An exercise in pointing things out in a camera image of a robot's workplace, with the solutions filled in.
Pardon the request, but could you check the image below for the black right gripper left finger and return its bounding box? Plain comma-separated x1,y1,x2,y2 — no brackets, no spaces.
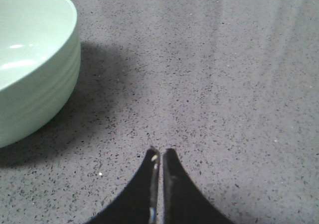
88,147,160,224

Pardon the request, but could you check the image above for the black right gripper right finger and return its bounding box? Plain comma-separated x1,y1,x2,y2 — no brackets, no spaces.
163,148,232,224

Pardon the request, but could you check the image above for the green ribbed bowl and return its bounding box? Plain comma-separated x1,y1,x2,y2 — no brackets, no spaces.
0,0,81,147

